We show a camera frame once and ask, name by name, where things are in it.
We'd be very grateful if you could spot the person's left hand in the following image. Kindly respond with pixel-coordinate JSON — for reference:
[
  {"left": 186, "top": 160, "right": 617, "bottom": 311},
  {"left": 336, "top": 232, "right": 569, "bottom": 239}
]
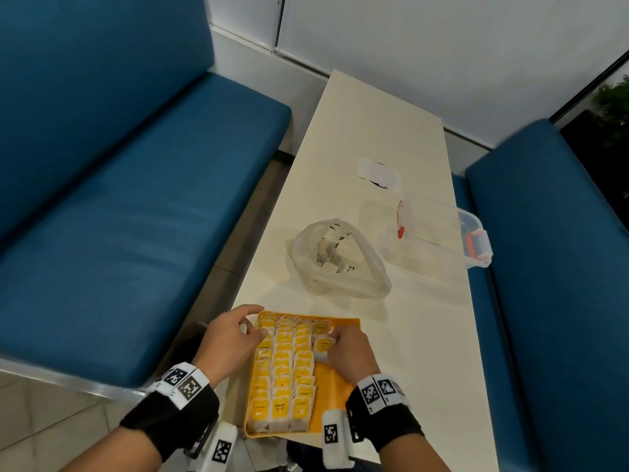
[{"left": 192, "top": 304, "right": 269, "bottom": 389}]

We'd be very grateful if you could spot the person's right hand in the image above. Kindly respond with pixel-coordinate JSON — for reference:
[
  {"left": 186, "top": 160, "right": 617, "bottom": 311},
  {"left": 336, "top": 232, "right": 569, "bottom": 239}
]
[{"left": 324, "top": 324, "right": 382, "bottom": 388}]

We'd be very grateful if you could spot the yellow tagged tea bag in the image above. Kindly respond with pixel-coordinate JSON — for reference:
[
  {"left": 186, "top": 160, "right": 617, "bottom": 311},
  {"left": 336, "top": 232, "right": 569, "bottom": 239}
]
[{"left": 314, "top": 336, "right": 337, "bottom": 362}]

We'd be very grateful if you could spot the yellow tray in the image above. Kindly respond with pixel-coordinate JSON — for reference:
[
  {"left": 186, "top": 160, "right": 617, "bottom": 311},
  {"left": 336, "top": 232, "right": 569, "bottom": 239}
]
[{"left": 244, "top": 311, "right": 362, "bottom": 439}]

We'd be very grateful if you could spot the row of tea bags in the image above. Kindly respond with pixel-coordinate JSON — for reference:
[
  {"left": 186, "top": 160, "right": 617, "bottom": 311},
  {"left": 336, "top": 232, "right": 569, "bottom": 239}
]
[{"left": 247, "top": 313, "right": 335, "bottom": 434}]

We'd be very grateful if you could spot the clear plastic bag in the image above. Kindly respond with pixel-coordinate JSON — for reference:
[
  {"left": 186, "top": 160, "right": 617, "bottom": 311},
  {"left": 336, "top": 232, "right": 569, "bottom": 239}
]
[{"left": 286, "top": 218, "right": 392, "bottom": 300}]

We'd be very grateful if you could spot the clear box with red latches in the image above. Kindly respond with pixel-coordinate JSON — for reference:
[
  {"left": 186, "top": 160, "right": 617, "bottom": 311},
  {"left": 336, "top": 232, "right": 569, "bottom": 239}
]
[{"left": 381, "top": 192, "right": 493, "bottom": 269}]

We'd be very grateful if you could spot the person's left forearm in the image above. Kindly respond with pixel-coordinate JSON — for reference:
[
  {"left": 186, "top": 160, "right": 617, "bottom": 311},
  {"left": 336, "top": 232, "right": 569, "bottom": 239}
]
[{"left": 61, "top": 383, "right": 221, "bottom": 472}]

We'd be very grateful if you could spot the person's right forearm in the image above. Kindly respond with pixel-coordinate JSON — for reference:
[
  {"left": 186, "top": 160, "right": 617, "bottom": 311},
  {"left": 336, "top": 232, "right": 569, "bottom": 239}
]
[{"left": 346, "top": 397, "right": 451, "bottom": 472}]

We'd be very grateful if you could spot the white marker wristband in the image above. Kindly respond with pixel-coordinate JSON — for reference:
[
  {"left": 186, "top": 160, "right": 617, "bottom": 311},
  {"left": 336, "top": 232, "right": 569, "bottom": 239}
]
[
  {"left": 356, "top": 373, "right": 410, "bottom": 414},
  {"left": 145, "top": 362, "right": 211, "bottom": 411}
]

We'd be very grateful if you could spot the blue sofa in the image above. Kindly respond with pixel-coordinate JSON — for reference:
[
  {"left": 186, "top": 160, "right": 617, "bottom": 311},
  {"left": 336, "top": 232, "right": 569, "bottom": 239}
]
[
  {"left": 451, "top": 118, "right": 629, "bottom": 472},
  {"left": 0, "top": 0, "right": 292, "bottom": 389}
]

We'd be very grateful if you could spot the white paper patch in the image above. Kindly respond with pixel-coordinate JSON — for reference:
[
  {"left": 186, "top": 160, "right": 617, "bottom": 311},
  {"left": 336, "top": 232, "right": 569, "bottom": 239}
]
[{"left": 357, "top": 157, "right": 403, "bottom": 191}]

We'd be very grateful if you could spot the black metal pole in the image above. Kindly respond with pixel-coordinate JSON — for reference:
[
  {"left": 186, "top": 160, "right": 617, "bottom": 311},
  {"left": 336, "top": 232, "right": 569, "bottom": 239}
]
[{"left": 549, "top": 49, "right": 629, "bottom": 123}]

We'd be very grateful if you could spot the green leafy plant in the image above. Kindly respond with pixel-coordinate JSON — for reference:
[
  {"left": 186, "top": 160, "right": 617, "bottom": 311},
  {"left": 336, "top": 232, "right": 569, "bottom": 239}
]
[{"left": 592, "top": 75, "right": 629, "bottom": 128}]

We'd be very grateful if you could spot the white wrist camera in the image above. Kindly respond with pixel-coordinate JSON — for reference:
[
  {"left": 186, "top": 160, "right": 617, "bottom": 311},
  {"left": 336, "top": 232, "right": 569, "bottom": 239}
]
[
  {"left": 322, "top": 410, "right": 356, "bottom": 470},
  {"left": 196, "top": 421, "right": 239, "bottom": 472}
]

